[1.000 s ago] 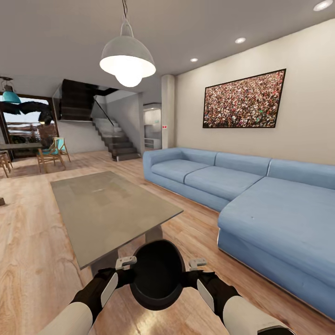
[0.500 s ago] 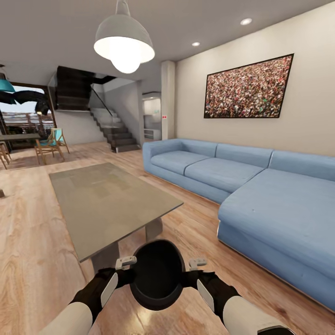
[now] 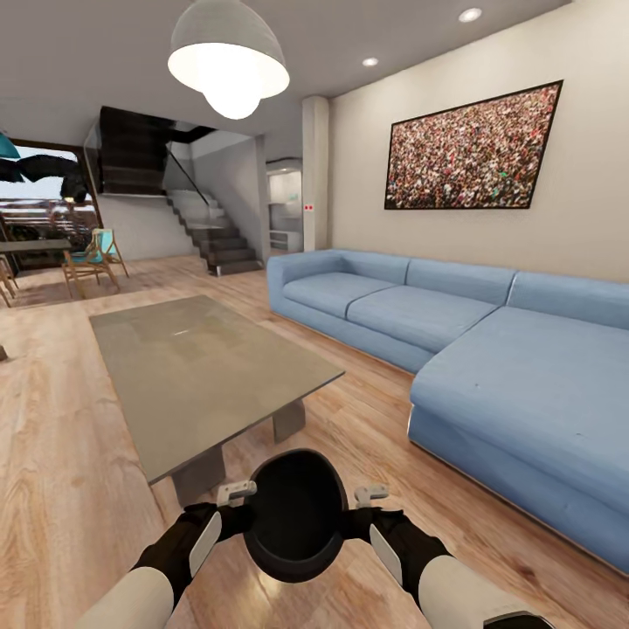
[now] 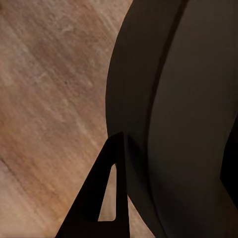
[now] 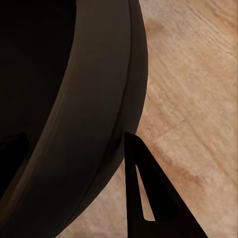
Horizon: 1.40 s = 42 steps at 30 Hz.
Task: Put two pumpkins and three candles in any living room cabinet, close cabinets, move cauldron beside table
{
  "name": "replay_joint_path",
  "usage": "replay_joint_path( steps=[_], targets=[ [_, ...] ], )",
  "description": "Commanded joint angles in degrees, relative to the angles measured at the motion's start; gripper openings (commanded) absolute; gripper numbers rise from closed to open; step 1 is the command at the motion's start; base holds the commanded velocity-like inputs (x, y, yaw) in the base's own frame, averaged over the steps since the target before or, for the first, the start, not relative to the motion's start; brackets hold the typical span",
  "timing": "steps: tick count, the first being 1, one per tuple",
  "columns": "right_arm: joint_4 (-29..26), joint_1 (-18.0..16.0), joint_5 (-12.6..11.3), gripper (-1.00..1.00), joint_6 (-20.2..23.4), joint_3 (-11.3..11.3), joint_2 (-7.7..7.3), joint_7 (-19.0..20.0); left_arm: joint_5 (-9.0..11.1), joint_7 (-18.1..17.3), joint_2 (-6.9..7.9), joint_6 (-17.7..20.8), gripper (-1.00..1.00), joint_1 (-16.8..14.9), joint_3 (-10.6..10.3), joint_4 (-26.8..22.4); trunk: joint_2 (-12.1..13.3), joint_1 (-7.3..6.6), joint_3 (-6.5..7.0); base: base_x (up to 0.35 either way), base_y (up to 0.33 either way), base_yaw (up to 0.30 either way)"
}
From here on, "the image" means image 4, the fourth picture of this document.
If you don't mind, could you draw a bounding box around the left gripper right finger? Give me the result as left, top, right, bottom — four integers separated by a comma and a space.
220, 138, 238, 209

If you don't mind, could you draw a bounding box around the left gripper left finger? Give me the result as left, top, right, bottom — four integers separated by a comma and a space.
55, 132, 130, 238

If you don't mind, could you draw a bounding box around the cauldron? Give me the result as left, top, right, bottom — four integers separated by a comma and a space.
106, 0, 238, 238

